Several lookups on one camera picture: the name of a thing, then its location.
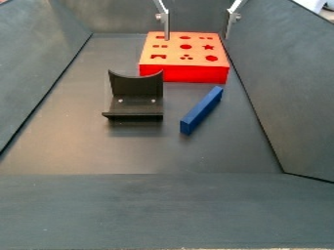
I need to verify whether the red shape sorting board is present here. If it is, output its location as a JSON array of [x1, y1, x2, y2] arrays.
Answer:
[[139, 31, 230, 84]]

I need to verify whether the blue rectangular block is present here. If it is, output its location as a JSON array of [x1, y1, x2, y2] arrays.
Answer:
[[181, 86, 224, 135]]

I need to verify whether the black curved fixture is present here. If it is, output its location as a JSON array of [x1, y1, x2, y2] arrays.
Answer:
[[102, 70, 163, 120]]

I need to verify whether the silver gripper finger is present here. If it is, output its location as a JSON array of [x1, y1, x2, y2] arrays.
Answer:
[[225, 0, 245, 39], [153, 0, 170, 41]]

